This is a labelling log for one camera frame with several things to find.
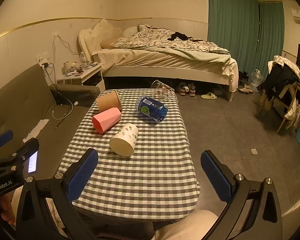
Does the pink faceted cup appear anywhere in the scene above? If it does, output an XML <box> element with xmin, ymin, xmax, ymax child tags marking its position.
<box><xmin>92</xmin><ymin>107</ymin><xmax>121</xmax><ymax>134</ymax></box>

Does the white paper cup with print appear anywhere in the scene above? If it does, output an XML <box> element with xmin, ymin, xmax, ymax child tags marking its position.
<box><xmin>109</xmin><ymin>123</ymin><xmax>139</xmax><ymax>157</ymax></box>

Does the brown cardboard cup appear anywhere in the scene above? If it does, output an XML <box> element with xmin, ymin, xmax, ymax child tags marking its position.
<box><xmin>96</xmin><ymin>90</ymin><xmax>122</xmax><ymax>112</ymax></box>

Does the clear glass cup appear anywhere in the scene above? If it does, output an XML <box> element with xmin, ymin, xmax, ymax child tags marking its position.
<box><xmin>151</xmin><ymin>80</ymin><xmax>175</xmax><ymax>99</ymax></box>

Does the person's left hand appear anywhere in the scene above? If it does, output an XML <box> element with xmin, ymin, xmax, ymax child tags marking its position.
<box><xmin>0</xmin><ymin>192</ymin><xmax>16</xmax><ymax>225</ymax></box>

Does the smartphone with lit screen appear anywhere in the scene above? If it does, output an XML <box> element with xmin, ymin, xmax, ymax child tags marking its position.
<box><xmin>28</xmin><ymin>152</ymin><xmax>38</xmax><ymax>173</ymax></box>

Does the white folded paper strip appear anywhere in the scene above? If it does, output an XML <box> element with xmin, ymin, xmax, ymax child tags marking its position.
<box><xmin>23</xmin><ymin>119</ymin><xmax>49</xmax><ymax>142</ymax></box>

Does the white card on floor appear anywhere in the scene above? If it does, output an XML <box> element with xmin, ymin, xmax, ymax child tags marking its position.
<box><xmin>251</xmin><ymin>148</ymin><xmax>258</xmax><ymax>155</ymax></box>

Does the checkered tablecloth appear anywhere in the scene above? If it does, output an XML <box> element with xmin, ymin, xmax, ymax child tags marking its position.
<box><xmin>59</xmin><ymin>88</ymin><xmax>200</xmax><ymax>221</ymax></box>

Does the white bedside table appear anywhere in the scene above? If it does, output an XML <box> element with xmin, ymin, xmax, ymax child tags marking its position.
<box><xmin>57</xmin><ymin>63</ymin><xmax>106</xmax><ymax>92</ymax></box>

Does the chair with clothes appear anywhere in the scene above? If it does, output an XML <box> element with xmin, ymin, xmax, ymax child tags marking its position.
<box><xmin>258</xmin><ymin>55</ymin><xmax>300</xmax><ymax>132</ymax></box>

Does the white slipper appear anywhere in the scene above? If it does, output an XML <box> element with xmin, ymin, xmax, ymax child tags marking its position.
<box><xmin>200</xmin><ymin>92</ymin><xmax>217</xmax><ymax>100</ymax></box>

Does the large water jug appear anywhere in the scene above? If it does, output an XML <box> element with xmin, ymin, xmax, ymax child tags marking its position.
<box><xmin>248</xmin><ymin>69</ymin><xmax>263</xmax><ymax>93</ymax></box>

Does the pair of sneakers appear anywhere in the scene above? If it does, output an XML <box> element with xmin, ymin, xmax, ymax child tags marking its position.
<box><xmin>177</xmin><ymin>82</ymin><xmax>196</xmax><ymax>97</ymax></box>

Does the cream pillow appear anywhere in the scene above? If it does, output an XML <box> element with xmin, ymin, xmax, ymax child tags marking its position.
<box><xmin>93</xmin><ymin>18</ymin><xmax>123</xmax><ymax>51</ymax></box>

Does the green curtain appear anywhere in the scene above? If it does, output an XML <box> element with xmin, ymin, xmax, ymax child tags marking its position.
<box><xmin>207</xmin><ymin>0</ymin><xmax>285</xmax><ymax>77</ymax></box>

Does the patterned quilt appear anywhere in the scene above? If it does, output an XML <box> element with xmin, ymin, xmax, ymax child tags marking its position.
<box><xmin>112</xmin><ymin>24</ymin><xmax>230</xmax><ymax>55</ymax></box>

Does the black garment on bed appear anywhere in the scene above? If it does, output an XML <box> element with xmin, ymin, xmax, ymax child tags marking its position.
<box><xmin>168</xmin><ymin>32</ymin><xmax>193</xmax><ymax>41</ymax></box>

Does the white cable on sofa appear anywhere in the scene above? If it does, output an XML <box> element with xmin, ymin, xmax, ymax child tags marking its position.
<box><xmin>52</xmin><ymin>33</ymin><xmax>80</xmax><ymax>120</ymax></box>

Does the wall power strip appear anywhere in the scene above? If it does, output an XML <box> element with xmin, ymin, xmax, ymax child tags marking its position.
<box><xmin>36</xmin><ymin>51</ymin><xmax>50</xmax><ymax>68</ymax></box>

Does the bed with white frame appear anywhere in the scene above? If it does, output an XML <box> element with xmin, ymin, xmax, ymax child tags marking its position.
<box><xmin>78</xmin><ymin>27</ymin><xmax>238</xmax><ymax>101</ymax></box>

